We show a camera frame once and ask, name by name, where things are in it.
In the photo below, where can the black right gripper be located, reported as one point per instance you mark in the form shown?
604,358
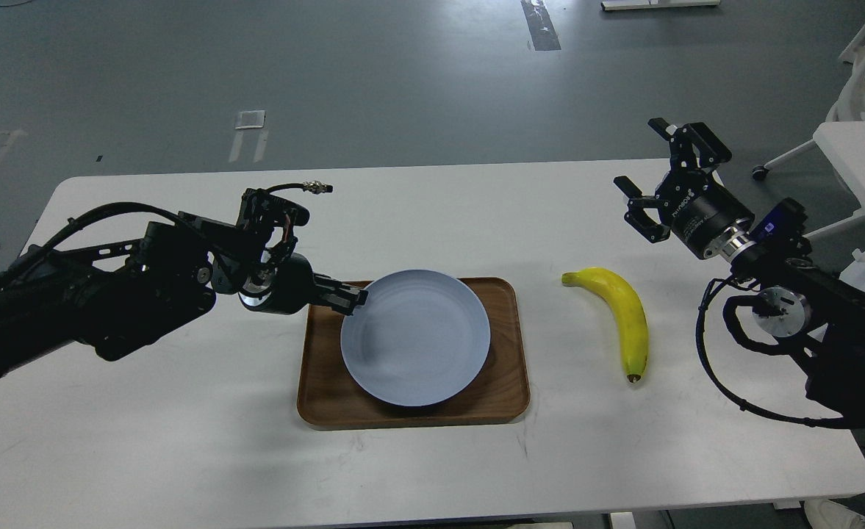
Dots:
690,204

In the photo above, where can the light blue plate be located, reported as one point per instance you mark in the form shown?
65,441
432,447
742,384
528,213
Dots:
421,337

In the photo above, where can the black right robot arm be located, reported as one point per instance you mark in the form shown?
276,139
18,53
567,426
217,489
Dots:
788,306

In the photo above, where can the yellow banana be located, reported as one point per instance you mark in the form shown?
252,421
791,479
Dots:
628,313

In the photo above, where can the brown wooden tray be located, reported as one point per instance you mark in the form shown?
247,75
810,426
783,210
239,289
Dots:
328,397

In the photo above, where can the white shoe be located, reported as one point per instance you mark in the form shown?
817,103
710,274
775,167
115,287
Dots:
829,514

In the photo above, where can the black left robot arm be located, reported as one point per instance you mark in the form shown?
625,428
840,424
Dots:
126,274

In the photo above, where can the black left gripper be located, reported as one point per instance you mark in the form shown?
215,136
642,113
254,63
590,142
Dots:
293,285

